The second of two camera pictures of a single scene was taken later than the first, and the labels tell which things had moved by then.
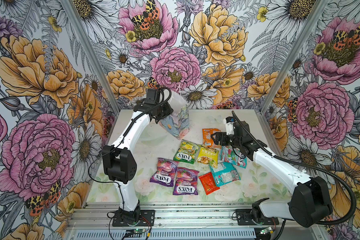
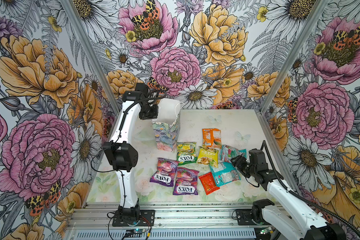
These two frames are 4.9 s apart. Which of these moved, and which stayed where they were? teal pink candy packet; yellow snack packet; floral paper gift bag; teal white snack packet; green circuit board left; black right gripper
Moved: floral paper gift bag; black right gripper
Stayed: green circuit board left; yellow snack packet; teal white snack packet; teal pink candy packet
